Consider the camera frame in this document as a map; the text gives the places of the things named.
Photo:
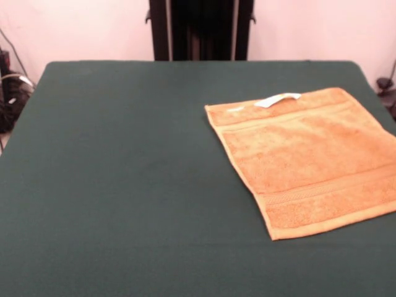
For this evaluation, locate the dark green table cloth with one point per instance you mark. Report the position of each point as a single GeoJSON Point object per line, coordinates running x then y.
{"type": "Point", "coordinates": [77, 185]}

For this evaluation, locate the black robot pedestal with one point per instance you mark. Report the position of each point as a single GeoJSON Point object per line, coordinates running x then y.
{"type": "Point", "coordinates": [201, 31]}

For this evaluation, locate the dark stand base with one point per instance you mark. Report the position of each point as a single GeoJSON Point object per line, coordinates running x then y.
{"type": "Point", "coordinates": [385, 83]}

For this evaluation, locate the tan terry towel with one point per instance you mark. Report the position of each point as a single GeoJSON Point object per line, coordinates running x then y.
{"type": "Point", "coordinates": [303, 161]}

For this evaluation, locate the black wall box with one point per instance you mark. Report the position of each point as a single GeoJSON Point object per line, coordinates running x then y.
{"type": "Point", "coordinates": [4, 62]}

